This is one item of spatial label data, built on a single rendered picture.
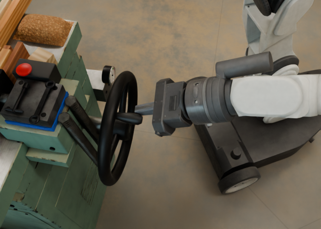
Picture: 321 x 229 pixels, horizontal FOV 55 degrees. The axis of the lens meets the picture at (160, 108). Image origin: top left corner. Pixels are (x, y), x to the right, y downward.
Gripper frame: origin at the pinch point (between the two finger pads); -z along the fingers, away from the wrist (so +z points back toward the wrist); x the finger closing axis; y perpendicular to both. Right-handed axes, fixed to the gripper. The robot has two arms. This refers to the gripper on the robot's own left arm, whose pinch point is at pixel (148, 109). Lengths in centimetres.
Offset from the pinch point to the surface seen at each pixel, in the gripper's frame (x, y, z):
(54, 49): 16.7, 8.1, -25.9
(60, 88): 0.5, 14.4, -11.6
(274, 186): 1, -111, 1
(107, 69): 23.9, -15.6, -29.7
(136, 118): -2.3, 1.4, -1.9
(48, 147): -9.6, 8.4, -18.9
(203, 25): 107, -106, -40
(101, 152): -10.1, 3.2, -8.3
